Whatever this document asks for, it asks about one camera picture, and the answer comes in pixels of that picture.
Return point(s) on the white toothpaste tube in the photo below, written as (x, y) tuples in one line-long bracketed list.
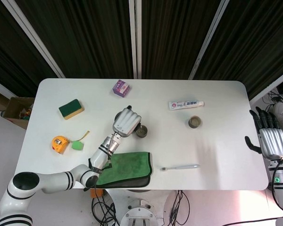
[(186, 104)]

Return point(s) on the small purple carton box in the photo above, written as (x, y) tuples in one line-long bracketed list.
[(121, 89)]

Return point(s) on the black pleated curtain panel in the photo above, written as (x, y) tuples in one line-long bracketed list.
[(254, 42), (85, 37), (174, 37), (11, 54)]

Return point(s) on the small orange block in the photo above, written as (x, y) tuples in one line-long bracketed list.
[(97, 194)]

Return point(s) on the white background machine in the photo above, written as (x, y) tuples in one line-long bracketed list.
[(280, 113)]

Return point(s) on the pale grey toothbrush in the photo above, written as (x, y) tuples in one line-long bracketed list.
[(184, 166)]

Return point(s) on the white slanted frame post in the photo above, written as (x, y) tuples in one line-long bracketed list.
[(37, 40), (271, 86), (207, 40)]

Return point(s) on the small brown cup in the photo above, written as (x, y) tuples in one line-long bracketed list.
[(142, 134), (194, 122)]

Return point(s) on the green yellow scouring sponge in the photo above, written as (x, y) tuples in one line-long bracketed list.
[(70, 108)]

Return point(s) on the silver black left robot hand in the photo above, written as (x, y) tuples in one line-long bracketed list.
[(127, 122)]

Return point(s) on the white upright frame post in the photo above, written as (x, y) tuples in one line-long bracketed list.
[(138, 37), (132, 37)]

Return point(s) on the green grey microfibre towel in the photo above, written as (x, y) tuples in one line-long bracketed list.
[(132, 164)]

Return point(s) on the brown cardboard box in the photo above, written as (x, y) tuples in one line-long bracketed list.
[(13, 110)]

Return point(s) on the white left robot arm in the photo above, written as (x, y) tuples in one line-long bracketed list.
[(54, 181)]

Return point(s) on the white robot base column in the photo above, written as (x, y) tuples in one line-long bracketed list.
[(141, 212)]

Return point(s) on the yellow tape measure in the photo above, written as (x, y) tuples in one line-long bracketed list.
[(59, 143)]

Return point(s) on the green foam cube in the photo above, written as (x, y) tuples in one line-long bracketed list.
[(77, 146)]

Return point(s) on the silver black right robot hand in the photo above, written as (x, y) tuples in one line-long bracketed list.
[(273, 142)]

